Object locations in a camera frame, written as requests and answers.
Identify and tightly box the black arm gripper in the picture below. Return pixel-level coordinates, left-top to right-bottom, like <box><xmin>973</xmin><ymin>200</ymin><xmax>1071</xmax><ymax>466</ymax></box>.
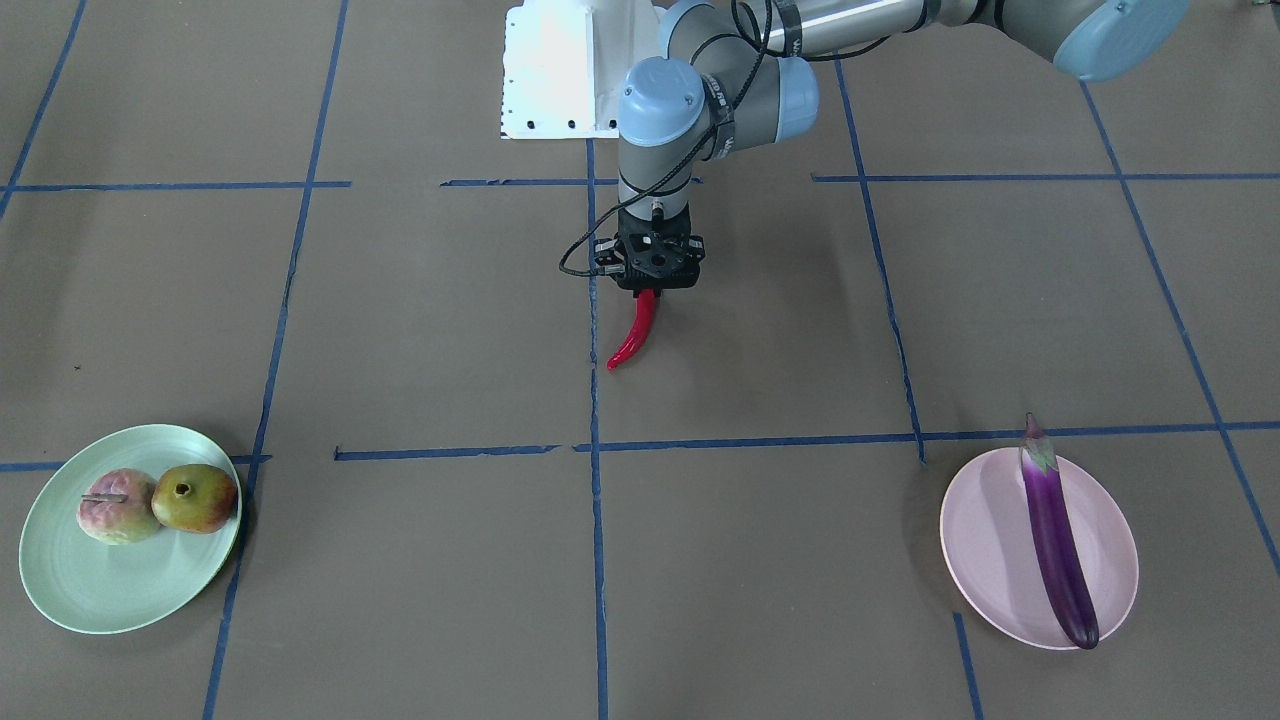
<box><xmin>591</xmin><ymin>208</ymin><xmax>705</xmax><ymax>292</ymax></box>

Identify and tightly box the red chili pepper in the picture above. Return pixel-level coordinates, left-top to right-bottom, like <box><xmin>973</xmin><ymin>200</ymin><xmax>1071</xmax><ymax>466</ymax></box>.
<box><xmin>605</xmin><ymin>290</ymin><xmax>660</xmax><ymax>372</ymax></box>

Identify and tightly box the purple eggplant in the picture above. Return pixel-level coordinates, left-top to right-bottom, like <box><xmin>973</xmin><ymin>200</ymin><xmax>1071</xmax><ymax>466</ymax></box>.
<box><xmin>1018</xmin><ymin>411</ymin><xmax>1101</xmax><ymax>650</ymax></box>

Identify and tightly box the pink green peach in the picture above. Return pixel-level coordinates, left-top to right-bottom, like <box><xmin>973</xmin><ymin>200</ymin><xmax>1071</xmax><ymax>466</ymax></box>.
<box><xmin>76</xmin><ymin>468</ymin><xmax>161</xmax><ymax>544</ymax></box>

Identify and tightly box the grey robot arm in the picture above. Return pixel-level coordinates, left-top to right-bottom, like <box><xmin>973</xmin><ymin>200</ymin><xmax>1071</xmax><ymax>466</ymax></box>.
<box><xmin>582</xmin><ymin>1</ymin><xmax>1190</xmax><ymax>293</ymax></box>

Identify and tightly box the pink plate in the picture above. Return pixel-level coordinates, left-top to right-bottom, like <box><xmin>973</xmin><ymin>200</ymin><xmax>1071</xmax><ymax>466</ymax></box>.
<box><xmin>940</xmin><ymin>447</ymin><xmax>1140</xmax><ymax>651</ymax></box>

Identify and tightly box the green plate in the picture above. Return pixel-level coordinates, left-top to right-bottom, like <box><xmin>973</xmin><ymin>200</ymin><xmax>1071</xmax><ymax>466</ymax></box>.
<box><xmin>18</xmin><ymin>424</ymin><xmax>241</xmax><ymax>635</ymax></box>

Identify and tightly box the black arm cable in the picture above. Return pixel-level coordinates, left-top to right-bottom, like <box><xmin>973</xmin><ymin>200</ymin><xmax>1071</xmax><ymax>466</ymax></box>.
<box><xmin>558</xmin><ymin>0</ymin><xmax>801</xmax><ymax>279</ymax></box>

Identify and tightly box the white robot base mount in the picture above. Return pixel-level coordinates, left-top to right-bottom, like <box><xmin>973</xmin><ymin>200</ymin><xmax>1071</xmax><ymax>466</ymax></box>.
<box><xmin>500</xmin><ymin>1</ymin><xmax>666</xmax><ymax>140</ymax></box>

